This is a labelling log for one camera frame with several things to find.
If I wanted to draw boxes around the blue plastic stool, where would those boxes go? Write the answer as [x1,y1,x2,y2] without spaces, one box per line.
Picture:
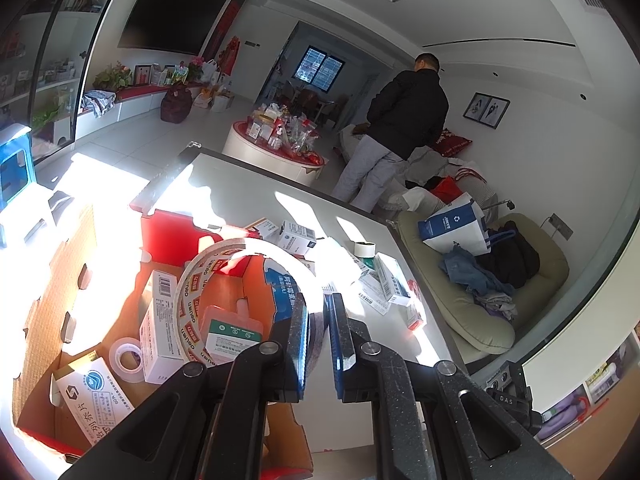
[0,130,34,208]

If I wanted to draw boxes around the small white blue medicine box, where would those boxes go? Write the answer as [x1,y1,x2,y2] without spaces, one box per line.
[278,220,317,256]

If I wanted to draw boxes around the red cardboard box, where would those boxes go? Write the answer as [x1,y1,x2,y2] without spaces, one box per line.
[10,204,326,480]

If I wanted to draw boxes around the wooden dining chairs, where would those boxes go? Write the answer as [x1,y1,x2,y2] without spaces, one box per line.
[285,82,346,126]

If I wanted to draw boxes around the beige sofa cushion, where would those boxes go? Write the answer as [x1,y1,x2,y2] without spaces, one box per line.
[396,211,571,354]

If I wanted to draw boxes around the framed wall pictures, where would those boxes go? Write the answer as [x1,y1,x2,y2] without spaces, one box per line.
[462,92,511,129]

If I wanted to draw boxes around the thin red white carton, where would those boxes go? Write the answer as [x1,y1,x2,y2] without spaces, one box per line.
[405,280,427,332]

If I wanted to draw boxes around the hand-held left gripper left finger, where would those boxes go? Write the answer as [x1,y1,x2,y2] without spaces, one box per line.
[59,291,311,480]

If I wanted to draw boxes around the blue white paper bag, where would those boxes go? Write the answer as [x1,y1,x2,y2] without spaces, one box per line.
[417,198,494,257]

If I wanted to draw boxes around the large blue white medicine box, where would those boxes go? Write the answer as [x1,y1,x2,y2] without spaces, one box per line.
[264,255,321,323]

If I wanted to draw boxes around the glass display cabinet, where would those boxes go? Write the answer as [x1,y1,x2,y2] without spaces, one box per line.
[0,0,138,166]

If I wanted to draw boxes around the black television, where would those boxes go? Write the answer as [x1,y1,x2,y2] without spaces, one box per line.
[119,0,252,57]

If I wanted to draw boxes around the red shopping bag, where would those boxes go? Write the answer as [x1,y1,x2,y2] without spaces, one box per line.
[429,176,469,206]

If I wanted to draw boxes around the white medicine box blue logo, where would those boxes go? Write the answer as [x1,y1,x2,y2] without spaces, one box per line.
[52,354,153,448]

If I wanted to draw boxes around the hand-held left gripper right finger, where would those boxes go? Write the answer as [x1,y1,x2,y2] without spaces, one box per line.
[324,292,576,480]

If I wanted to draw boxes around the dark red bag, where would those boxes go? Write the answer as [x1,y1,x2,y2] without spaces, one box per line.
[159,85,194,124]

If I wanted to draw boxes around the white sofa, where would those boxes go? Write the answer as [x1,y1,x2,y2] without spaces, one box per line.
[339,124,501,213]

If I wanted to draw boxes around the clutter of bottles and packets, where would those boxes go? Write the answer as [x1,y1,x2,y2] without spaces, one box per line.
[245,102,321,158]

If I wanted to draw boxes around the white tape roll red print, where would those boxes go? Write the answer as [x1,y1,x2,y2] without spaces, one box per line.
[176,236,327,378]

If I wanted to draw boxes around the wall outlet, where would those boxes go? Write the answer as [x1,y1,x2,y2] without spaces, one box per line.
[546,213,574,239]

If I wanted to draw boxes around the pile of clothes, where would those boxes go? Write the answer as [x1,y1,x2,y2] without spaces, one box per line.
[474,292,519,321]

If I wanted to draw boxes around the white medicine box red print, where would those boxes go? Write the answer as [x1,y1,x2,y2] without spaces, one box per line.
[138,270,187,386]

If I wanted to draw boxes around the round white coffee table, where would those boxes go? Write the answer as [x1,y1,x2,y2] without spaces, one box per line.
[221,119,326,187]

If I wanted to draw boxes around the clear bottle green label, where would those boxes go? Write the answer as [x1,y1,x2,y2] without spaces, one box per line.
[199,299,265,365]

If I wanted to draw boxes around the white medicine box printed text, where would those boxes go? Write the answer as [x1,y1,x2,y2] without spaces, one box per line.
[357,275,394,317]

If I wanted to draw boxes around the potted green plant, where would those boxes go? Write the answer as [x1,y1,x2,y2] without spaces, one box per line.
[92,61,135,92]

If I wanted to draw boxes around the red pillow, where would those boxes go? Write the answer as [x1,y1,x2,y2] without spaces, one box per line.
[432,127,474,159]

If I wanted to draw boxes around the blue jeans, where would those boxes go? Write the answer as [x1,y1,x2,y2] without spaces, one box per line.
[439,247,517,301]

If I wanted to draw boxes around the clear tape roll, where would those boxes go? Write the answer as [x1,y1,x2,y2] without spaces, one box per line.
[108,337,147,384]

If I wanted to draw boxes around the black bag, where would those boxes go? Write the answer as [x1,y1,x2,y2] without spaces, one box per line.
[479,230,542,289]

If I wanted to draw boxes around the dark framed window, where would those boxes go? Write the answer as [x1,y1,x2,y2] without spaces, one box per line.
[291,46,344,94]

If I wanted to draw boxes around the striped cloth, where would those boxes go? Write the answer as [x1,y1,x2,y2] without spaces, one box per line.
[79,90,117,119]

